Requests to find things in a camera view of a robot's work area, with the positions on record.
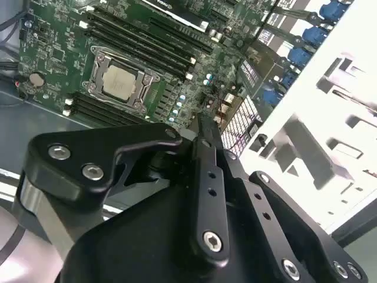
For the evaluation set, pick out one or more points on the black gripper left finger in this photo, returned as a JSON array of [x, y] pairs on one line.
[[73, 159]]

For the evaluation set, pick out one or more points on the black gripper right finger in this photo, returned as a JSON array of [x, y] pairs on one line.
[[256, 206]]

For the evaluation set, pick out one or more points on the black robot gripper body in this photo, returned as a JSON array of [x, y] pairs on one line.
[[147, 250]]

